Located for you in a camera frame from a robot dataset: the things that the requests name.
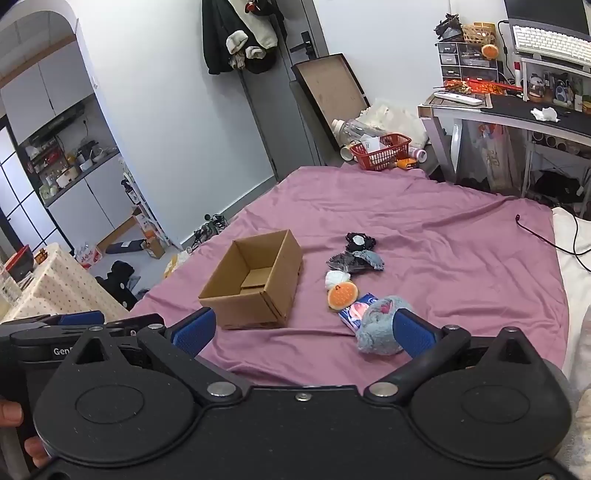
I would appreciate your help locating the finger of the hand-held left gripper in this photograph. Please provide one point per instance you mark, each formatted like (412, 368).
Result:
(83, 318)
(134, 321)

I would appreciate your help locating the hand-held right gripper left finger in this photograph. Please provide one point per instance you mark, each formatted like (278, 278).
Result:
(194, 331)

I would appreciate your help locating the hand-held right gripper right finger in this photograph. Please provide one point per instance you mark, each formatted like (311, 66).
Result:
(415, 333)

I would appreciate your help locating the grey-blue fluffy plush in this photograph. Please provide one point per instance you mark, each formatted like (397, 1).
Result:
(381, 323)

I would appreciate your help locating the blue pink packet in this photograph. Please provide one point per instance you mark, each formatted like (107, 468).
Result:
(353, 314)

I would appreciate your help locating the orange round plush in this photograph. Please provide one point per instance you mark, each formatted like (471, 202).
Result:
(341, 295)

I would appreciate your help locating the brown cardboard box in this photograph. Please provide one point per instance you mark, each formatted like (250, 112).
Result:
(272, 286)

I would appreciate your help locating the person's left hand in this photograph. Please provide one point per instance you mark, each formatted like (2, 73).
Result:
(10, 413)

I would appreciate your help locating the dotted tablecloth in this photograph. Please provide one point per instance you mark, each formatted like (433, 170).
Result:
(60, 286)

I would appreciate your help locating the black clothes on floor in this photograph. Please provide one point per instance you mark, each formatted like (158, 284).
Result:
(121, 281)

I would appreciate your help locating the red white snack bag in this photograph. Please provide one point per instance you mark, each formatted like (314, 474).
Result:
(88, 255)

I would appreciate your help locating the yellow bag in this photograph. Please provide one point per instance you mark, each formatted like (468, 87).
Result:
(177, 264)

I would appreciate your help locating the black flat board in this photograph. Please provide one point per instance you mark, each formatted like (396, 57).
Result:
(124, 247)

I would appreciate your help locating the black box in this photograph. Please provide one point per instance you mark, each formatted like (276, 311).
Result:
(21, 265)

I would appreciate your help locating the small cardboard floor box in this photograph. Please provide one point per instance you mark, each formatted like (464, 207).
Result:
(150, 237)

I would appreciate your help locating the black glittery packet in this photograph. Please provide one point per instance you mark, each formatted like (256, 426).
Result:
(344, 263)

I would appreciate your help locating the black cloth with white puff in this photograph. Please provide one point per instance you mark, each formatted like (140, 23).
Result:
(360, 241)

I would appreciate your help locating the pink bed sheet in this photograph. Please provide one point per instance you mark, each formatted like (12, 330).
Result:
(415, 217)

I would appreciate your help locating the white kitchen cabinets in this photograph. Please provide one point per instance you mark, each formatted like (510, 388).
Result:
(87, 194)

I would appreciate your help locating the white narrow rack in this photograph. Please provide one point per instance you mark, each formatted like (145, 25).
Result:
(138, 194)

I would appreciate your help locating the white blanket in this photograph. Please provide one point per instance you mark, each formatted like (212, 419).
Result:
(575, 286)

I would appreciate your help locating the orange small item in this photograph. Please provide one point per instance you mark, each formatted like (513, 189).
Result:
(407, 163)

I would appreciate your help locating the pink white bottle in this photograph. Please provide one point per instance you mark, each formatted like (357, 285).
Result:
(419, 154)

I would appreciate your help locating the red plastic basket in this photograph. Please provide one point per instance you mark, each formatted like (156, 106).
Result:
(381, 150)

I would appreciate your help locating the paper cup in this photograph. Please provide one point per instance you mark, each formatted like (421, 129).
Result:
(347, 153)

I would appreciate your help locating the printed white bag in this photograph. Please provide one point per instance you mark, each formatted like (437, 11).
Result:
(498, 157)

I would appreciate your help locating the clear plastic bottle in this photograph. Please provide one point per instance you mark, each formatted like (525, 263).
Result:
(348, 129)

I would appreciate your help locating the white desk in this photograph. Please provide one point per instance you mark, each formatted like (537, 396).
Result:
(443, 120)

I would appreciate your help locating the white plastic bags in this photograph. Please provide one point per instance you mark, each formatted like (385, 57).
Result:
(397, 117)

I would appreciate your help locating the dark grey door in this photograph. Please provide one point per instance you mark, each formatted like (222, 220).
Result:
(272, 120)

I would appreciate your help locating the white remote control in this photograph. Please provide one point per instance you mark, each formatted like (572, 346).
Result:
(457, 98)

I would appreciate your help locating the black desk mat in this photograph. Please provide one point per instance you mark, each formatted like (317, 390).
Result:
(517, 113)

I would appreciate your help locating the black framed brown board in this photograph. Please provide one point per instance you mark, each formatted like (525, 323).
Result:
(330, 94)

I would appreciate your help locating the crumpled white tissue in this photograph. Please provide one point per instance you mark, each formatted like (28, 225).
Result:
(545, 114)

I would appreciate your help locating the red orange decorations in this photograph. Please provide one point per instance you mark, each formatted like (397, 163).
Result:
(480, 86)

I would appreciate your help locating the grey drawer organizer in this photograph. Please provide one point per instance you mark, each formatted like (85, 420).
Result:
(461, 62)

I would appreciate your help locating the white monitor riser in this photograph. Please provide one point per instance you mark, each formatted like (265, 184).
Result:
(524, 78)

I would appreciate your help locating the black hanging jacket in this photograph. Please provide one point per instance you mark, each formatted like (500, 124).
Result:
(217, 41)

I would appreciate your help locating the orange plush toy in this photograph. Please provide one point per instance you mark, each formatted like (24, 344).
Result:
(489, 51)

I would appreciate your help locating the cream hanging garment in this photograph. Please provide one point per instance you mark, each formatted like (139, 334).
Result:
(258, 32)

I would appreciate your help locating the dark model figure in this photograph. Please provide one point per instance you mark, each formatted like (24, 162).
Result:
(448, 28)

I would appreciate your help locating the wicker basket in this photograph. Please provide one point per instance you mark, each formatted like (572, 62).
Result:
(479, 32)

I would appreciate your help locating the white keyboard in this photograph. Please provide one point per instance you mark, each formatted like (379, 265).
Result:
(549, 41)

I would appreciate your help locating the black monitor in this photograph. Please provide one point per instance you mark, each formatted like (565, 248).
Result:
(545, 11)

